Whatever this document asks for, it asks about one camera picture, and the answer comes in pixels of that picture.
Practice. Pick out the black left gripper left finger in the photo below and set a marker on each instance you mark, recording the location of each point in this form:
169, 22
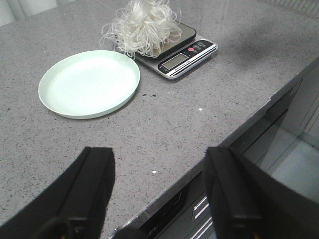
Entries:
73, 206

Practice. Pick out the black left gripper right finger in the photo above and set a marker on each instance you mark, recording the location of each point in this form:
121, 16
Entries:
247, 203

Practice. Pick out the white vermicelli noodle bundle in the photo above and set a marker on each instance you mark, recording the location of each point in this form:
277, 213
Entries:
142, 27

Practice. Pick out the light green round plate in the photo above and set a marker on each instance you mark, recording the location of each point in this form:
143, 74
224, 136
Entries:
89, 84

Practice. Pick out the silver black kitchen scale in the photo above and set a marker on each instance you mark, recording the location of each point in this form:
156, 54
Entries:
180, 57

